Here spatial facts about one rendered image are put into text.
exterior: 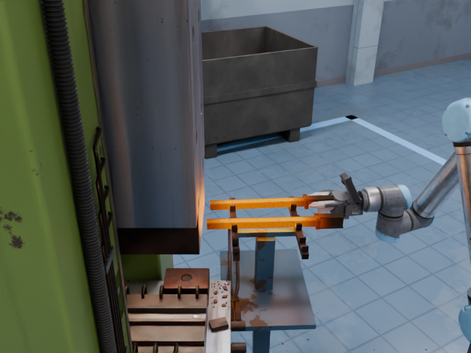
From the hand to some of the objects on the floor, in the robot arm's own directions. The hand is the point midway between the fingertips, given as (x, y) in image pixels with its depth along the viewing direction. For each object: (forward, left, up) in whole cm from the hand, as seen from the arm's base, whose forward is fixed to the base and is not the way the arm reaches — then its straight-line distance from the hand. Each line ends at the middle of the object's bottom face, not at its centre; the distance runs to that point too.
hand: (310, 199), depth 175 cm
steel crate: (-115, -260, -96) cm, 300 cm away
